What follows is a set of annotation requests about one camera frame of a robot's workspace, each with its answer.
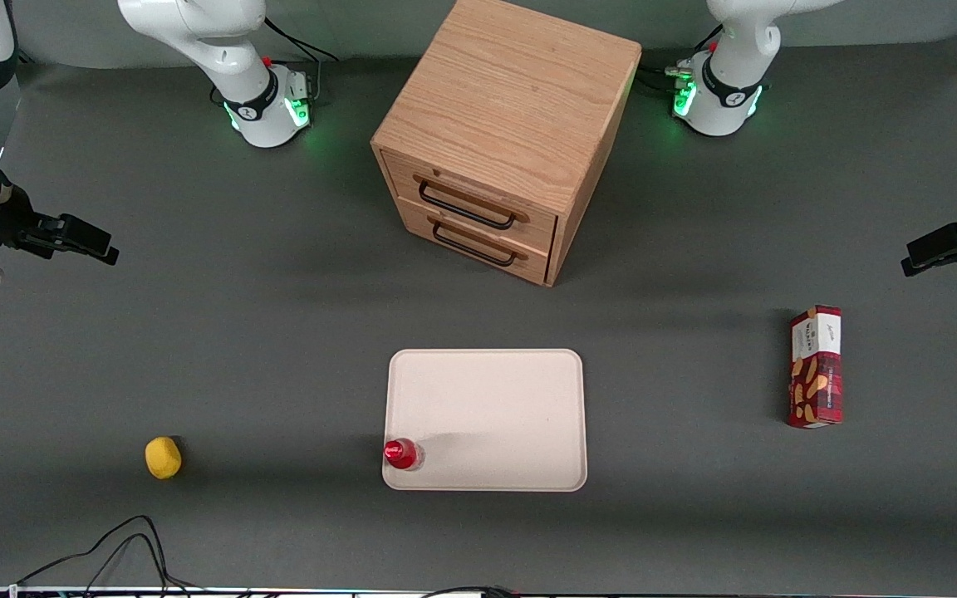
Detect long black drawer handle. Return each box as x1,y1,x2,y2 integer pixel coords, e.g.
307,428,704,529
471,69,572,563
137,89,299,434
414,173,532,232

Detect wooden drawer with long handle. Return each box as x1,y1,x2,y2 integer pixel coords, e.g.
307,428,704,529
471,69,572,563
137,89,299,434
380,151,560,256

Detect wooden drawer cabinet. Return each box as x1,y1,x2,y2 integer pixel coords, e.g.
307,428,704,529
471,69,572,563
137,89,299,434
371,0,643,288

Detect dark grey table mat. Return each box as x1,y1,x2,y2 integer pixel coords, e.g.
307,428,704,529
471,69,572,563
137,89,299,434
0,29,957,594

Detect red snack box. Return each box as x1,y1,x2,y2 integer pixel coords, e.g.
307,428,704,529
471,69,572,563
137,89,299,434
787,305,845,430

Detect yellow lemon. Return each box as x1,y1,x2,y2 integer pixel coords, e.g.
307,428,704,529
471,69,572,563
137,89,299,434
145,436,183,481

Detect red capped bottle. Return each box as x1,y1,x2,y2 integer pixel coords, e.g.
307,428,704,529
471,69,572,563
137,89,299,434
384,438,425,472

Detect beige plastic tray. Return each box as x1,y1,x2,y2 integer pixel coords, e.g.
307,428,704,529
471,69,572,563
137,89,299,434
381,348,589,493

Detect black cable at right base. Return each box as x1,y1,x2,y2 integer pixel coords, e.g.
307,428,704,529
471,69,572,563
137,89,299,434
263,17,340,105

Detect black double floor cable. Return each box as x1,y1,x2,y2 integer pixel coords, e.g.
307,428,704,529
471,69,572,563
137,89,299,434
15,515,222,597

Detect black cables at left base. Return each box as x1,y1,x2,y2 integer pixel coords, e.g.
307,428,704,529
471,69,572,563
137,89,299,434
638,23,724,99

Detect wooden drawer with short handle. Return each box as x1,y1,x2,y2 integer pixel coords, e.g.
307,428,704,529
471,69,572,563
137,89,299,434
398,198,553,287

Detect short black drawer handle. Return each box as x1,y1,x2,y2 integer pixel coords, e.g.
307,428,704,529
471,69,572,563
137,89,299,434
429,218,530,269

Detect black cable at table edge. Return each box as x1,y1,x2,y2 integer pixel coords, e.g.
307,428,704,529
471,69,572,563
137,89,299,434
419,585,523,598

